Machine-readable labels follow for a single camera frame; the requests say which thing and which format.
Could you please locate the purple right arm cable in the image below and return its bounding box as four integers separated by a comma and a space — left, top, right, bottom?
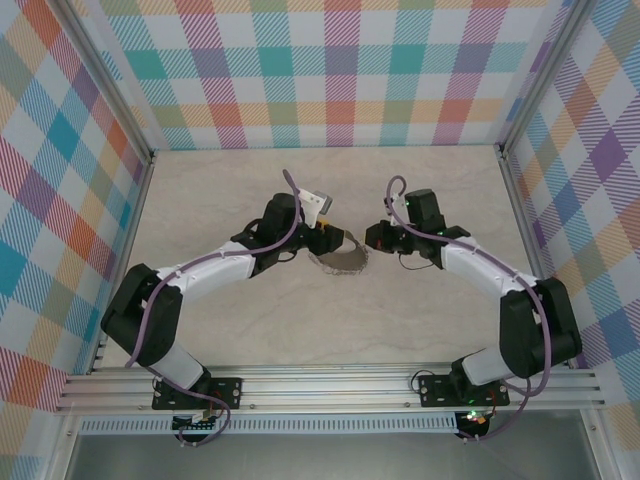
382, 174, 555, 442

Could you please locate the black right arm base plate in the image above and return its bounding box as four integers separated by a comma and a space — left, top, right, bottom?
416, 372, 511, 408

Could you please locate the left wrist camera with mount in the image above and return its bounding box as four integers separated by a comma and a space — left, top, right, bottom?
298, 186, 336, 232

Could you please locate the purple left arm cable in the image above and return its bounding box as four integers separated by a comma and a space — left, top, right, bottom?
124, 168, 307, 448

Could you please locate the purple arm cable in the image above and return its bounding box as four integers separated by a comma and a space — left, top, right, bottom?
124, 168, 307, 448
382, 174, 555, 442

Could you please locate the aluminium frame beam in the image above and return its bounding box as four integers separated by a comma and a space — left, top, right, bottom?
43, 412, 82, 480
578, 407, 615, 480

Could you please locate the aluminium side rail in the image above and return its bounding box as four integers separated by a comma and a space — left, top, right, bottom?
499, 144, 574, 370
86, 149, 157, 375

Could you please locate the aluminium frame post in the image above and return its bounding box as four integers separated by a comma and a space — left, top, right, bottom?
498, 0, 592, 154
53, 0, 157, 162

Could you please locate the circuit board with orange connector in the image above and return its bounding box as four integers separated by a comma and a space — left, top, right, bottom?
458, 408, 494, 427

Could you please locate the grey metal sheet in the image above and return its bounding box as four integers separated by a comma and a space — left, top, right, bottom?
64, 432, 601, 480

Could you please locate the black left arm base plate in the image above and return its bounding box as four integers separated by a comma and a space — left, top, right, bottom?
151, 376, 244, 411

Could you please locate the small black circuit board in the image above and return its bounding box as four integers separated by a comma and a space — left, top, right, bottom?
171, 408, 222, 434

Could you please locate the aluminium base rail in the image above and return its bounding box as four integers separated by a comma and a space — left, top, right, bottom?
53, 363, 609, 414

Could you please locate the white slotted cable duct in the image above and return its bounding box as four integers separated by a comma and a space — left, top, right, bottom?
78, 411, 459, 435

